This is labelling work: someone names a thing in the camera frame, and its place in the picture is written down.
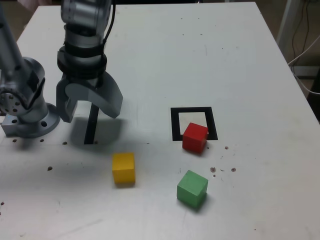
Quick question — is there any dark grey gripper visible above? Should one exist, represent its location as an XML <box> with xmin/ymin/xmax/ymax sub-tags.
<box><xmin>55</xmin><ymin>71</ymin><xmax>124</xmax><ymax>123</ymax></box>

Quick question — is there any yellow cube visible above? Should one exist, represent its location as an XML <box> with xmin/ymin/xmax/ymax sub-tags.
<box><xmin>111</xmin><ymin>152</ymin><xmax>137</xmax><ymax>185</ymax></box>

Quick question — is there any red cube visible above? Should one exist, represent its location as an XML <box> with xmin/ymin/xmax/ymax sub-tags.
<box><xmin>181</xmin><ymin>122</ymin><xmax>209</xmax><ymax>154</ymax></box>

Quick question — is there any green cube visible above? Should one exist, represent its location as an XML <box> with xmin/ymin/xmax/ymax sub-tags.
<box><xmin>176</xmin><ymin>169</ymin><xmax>209</xmax><ymax>209</ymax></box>

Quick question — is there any black tape square outline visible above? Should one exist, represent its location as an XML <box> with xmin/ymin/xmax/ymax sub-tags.
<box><xmin>170</xmin><ymin>106</ymin><xmax>219</xmax><ymax>142</ymax></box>

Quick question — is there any black tape strip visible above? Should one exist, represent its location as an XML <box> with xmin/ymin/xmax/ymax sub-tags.
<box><xmin>83</xmin><ymin>102</ymin><xmax>101</xmax><ymax>145</ymax></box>

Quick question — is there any white background post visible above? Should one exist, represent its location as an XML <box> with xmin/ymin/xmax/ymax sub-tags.
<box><xmin>276</xmin><ymin>0</ymin><xmax>300</xmax><ymax>51</ymax></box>

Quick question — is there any black hanging background cable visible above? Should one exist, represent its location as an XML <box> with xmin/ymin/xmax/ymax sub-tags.
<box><xmin>291</xmin><ymin>0</ymin><xmax>311</xmax><ymax>60</ymax></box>

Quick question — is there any white background cable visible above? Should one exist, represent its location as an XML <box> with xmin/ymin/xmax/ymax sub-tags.
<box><xmin>288</xmin><ymin>34</ymin><xmax>320</xmax><ymax>95</ymax></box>

